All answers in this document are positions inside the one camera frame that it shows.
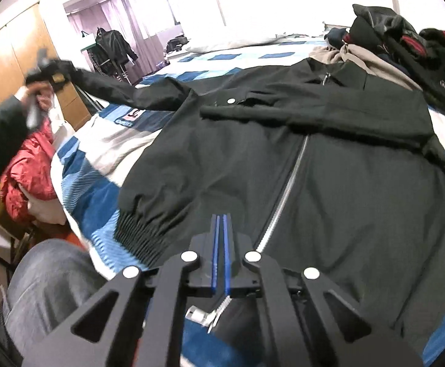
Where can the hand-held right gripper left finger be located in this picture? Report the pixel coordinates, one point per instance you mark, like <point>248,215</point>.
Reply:
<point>216,254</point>

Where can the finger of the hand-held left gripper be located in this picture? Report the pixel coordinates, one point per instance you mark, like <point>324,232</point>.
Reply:
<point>66,70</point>

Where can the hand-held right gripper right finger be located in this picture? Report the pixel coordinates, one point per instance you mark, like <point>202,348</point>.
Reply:
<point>226,254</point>

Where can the black zip jacket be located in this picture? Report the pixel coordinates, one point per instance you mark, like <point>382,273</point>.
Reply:
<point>253,168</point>

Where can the pile of dark clothes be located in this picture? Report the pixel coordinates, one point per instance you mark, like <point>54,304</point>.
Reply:
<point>436,68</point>

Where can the person's left hand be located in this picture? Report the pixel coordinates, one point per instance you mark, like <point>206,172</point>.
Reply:
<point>45,102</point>

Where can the wooden wardrobe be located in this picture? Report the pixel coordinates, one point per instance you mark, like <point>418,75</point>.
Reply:
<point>12,53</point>

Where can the teal white box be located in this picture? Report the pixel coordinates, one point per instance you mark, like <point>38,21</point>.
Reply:
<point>87,42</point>

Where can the hanging black jacket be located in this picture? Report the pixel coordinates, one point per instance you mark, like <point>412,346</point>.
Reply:
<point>111,47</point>

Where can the blue striped blanket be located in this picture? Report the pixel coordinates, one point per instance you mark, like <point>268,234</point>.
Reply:
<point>92,160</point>

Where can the red puffer jacket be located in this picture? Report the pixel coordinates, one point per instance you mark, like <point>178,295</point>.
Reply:
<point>27,168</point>

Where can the purple curtain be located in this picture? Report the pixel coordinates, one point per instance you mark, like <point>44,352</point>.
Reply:
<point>146,15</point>

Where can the dark bag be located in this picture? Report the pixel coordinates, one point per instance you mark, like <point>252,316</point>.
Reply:
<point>176,44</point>

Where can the white pillow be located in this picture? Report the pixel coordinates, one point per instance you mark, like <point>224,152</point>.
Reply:
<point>226,44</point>

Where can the person's jeans leg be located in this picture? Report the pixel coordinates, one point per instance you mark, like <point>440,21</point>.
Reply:
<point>46,290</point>

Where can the navy garment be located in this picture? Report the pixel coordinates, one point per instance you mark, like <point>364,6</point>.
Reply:
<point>337,36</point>

